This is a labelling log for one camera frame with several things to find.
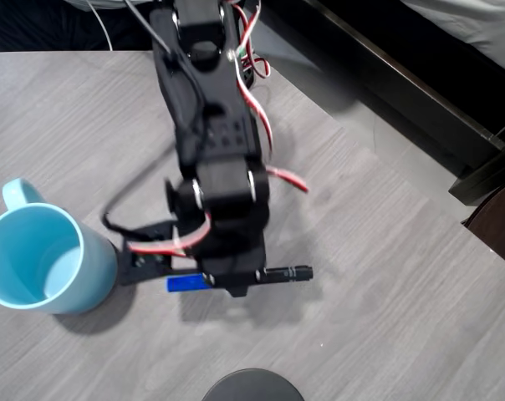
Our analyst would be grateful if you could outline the dark brown furniture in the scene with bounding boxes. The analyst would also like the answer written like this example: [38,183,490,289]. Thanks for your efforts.
[462,177,505,273]

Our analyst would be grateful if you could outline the blue and black pen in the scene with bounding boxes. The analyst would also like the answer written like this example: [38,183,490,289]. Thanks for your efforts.
[165,263,314,294]

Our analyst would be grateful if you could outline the white bed sheet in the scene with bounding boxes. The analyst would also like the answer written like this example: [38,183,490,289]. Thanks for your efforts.
[402,0,505,77]

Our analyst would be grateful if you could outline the dark wooden bed frame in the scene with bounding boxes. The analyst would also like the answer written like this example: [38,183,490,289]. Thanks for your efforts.
[256,0,505,206]

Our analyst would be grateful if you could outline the light blue ceramic mug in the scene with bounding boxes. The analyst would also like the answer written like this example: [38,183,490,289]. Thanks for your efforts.
[0,178,120,316]

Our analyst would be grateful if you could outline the red white black arm cable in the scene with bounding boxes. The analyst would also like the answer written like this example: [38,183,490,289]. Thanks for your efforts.
[226,0,310,194]

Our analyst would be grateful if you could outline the black camera cable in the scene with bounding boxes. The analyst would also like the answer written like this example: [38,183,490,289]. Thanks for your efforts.
[101,141,182,246]

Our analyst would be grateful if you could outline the round black object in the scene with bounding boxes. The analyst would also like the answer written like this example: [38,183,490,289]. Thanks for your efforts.
[201,368,306,401]

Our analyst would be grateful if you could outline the thin white cable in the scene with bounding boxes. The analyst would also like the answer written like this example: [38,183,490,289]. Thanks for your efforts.
[84,0,114,52]

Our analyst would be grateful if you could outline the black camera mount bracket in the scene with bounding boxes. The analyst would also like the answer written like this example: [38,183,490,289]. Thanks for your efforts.
[117,221,178,287]

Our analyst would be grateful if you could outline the red white black gripper cable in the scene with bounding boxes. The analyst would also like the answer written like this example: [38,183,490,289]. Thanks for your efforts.
[128,211,214,260]

